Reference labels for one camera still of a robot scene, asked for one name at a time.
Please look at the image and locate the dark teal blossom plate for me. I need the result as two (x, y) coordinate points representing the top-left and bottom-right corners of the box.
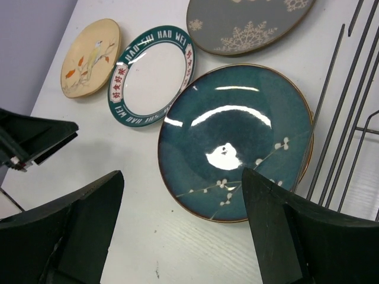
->
(158, 63), (311, 223)

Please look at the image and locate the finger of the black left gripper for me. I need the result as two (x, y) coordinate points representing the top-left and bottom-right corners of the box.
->
(1, 109), (79, 163)
(1, 133), (78, 172)

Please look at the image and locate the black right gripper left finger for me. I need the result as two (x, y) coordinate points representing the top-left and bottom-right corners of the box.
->
(1, 170), (124, 283)

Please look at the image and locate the grey deer plate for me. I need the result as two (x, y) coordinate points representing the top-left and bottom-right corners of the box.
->
(186, 0), (315, 56)

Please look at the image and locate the beige bird plate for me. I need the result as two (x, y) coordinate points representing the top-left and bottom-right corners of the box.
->
(60, 18), (121, 99)

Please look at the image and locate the white plate green text rim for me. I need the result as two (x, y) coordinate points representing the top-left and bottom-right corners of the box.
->
(107, 25), (196, 127)

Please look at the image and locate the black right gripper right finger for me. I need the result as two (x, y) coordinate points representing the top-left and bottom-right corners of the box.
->
(242, 168), (378, 283)

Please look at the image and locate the orange ribbed plate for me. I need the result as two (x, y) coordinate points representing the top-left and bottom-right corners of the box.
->
(291, 111), (316, 193)

